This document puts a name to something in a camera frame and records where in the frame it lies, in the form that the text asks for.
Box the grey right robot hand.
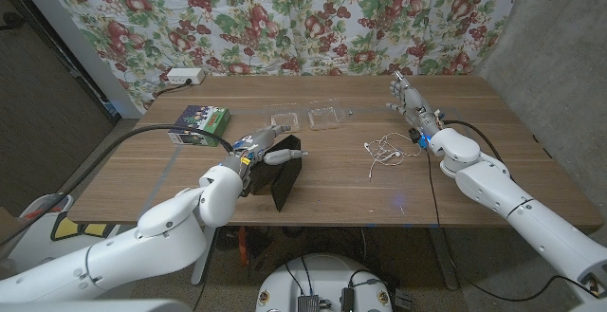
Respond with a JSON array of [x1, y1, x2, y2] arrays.
[[386, 71, 445, 138]]

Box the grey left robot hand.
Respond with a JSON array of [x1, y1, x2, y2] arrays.
[[222, 124, 309, 180]]

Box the clear plastic clamshell container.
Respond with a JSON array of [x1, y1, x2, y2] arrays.
[[262, 104, 350, 136]]

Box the green puzzle box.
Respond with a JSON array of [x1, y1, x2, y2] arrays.
[[167, 104, 232, 148]]

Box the white power strip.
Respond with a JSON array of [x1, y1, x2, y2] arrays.
[[166, 67, 207, 86]]

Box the black device under table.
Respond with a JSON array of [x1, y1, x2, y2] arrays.
[[212, 226, 276, 256]]

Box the floral fruit print backdrop cloth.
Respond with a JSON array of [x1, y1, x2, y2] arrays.
[[40, 0, 527, 112]]

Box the white table leg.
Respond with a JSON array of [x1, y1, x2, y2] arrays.
[[191, 226, 218, 286]]

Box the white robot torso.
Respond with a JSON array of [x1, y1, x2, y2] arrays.
[[254, 253, 395, 312]]

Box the grey table leg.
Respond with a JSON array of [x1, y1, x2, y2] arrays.
[[429, 226, 459, 290]]

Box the grey electronics module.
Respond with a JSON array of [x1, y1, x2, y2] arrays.
[[297, 295, 320, 312]]

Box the black electronics module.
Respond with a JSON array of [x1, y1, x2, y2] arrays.
[[340, 286, 356, 312]]

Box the grey block beside torso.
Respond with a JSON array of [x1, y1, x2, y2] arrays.
[[395, 288, 414, 311]]

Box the yellow black pad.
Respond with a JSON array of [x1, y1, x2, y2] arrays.
[[50, 211, 118, 242]]

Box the white plastic bin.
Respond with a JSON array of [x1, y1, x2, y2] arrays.
[[18, 192, 75, 223]]

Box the orange item in bin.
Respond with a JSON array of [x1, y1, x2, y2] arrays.
[[23, 206, 63, 220]]

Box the white wired earphones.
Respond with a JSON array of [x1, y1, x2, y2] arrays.
[[363, 132, 422, 179]]

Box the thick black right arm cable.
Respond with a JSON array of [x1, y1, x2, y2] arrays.
[[443, 119, 516, 183]]

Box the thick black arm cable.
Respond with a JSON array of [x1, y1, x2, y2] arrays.
[[0, 123, 235, 249], [443, 119, 516, 183]]

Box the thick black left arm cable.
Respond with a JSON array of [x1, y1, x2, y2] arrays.
[[0, 123, 235, 249]]

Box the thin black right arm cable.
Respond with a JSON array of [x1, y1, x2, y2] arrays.
[[425, 149, 598, 303]]

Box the black power strip cord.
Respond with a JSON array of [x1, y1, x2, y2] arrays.
[[152, 80, 193, 100]]

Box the orange strap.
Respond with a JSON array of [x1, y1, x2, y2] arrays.
[[238, 226, 250, 266]]

